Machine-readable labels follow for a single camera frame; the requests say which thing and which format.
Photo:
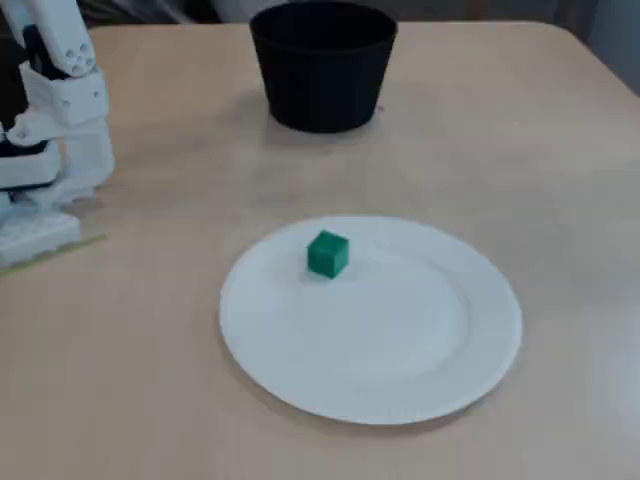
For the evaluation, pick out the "white paper plate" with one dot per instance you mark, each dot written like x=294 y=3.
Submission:
x=400 y=350

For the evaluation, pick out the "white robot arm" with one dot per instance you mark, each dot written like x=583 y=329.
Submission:
x=85 y=150

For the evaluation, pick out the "black pot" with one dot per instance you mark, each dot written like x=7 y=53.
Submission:
x=325 y=85

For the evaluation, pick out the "green block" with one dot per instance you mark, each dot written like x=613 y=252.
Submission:
x=325 y=257

